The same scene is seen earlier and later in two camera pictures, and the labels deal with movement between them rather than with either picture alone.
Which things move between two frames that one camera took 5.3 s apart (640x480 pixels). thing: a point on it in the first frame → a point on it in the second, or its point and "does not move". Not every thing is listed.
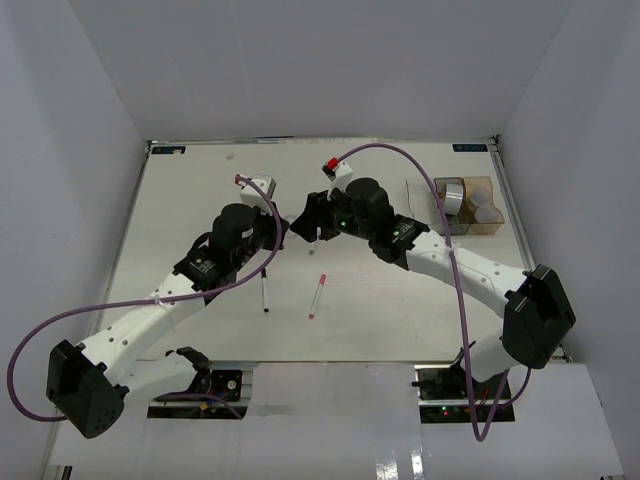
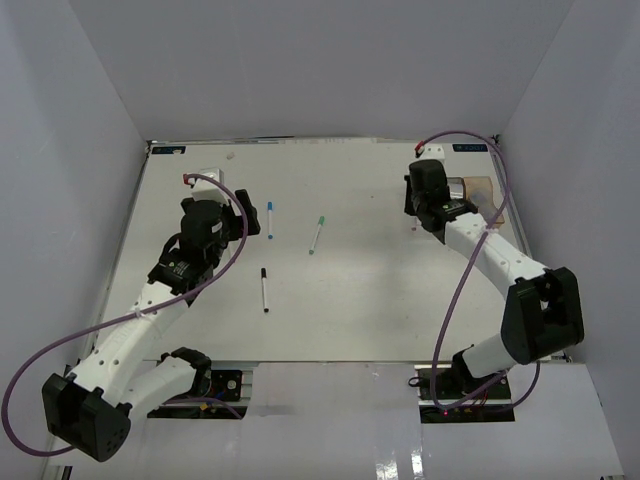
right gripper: [316, 209] → [407, 206]
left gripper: [269, 220] → [252, 214]
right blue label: [469, 147] does not move
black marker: [264, 290] does not move
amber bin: [478, 209] does not move
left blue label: [168, 150] does not move
